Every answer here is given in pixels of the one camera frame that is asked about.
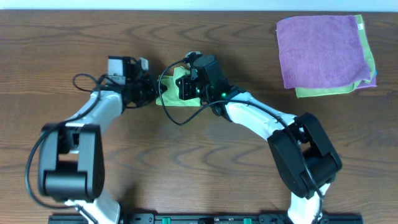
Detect green microfiber cloth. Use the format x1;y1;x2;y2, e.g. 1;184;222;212
161;66;201;107

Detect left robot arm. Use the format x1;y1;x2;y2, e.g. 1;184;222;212
35;56;158;223

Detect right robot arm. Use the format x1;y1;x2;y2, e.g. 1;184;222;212
175;68;342;223

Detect lower green cloth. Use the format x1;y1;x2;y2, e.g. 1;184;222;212
295;14;377;98

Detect purple microfiber cloth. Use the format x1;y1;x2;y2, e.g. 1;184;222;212
276;15;371;89

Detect bottom purple cloth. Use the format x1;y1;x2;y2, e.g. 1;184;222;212
356;76;377;89

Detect right black cable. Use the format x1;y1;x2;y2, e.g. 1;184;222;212
157;58;224;126

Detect black cable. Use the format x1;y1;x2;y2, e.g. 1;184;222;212
24;73;108;224
157;58;224;126

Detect left black cable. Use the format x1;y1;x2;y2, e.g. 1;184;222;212
24;73;108;224

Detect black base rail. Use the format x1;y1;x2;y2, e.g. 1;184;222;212
48;212;363;224

